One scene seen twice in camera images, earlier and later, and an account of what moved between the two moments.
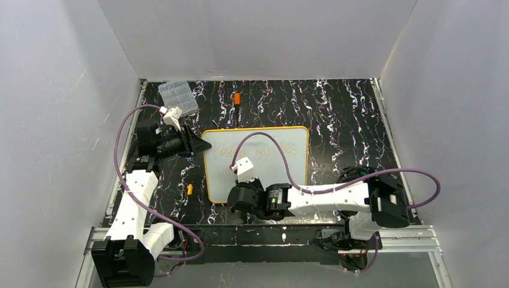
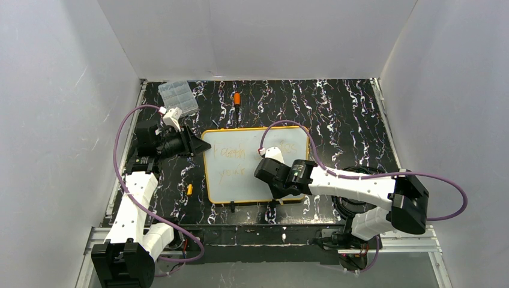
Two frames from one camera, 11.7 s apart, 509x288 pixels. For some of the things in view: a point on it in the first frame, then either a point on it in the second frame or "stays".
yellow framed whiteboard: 280,155 stays
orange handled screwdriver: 237,99 stays
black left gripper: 188,140 stays
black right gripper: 238,199 to 262,171
